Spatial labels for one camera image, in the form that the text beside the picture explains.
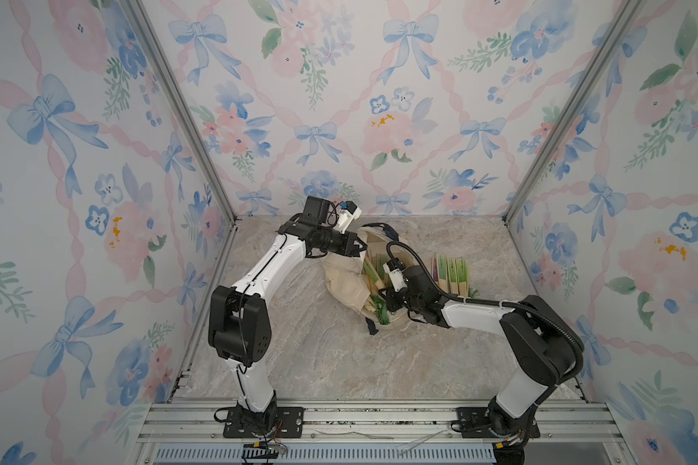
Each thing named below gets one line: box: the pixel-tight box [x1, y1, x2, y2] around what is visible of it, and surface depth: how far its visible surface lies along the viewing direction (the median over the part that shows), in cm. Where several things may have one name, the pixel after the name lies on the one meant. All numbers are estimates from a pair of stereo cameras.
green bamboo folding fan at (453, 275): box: [445, 256, 461, 296], surface depth 105 cm
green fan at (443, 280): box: [437, 253, 450, 294], surface depth 105 cm
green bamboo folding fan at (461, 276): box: [454, 257, 470, 298], surface depth 105 cm
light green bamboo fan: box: [361, 255, 385, 291], surface depth 94 cm
